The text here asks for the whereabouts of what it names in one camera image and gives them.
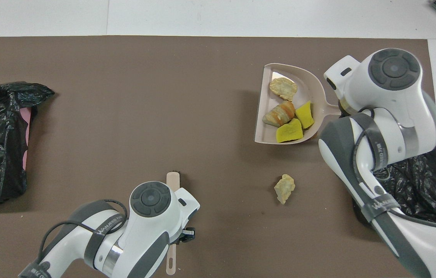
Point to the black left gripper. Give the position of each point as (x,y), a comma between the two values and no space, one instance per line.
(187,237)

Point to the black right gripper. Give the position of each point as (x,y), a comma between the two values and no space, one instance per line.
(345,109)

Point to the yellow sponge piece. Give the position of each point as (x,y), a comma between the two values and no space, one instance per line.
(289,132)
(305,115)

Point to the striped orange bread roll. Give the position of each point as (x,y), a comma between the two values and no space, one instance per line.
(279,114)
(283,88)

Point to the beige plastic dustpan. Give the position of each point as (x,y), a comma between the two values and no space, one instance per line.
(266,133)

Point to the pale beige toy pastry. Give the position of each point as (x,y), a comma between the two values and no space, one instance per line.
(284,188)

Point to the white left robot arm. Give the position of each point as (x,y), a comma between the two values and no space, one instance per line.
(144,231)

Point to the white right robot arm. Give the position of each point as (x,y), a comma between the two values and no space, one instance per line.
(395,116)

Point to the right black bag bin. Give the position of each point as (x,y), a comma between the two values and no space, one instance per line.
(426,193)

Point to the pink plastic bin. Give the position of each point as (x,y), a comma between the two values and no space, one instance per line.
(26,114)

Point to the brown table mat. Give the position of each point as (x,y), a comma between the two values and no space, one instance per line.
(125,116)

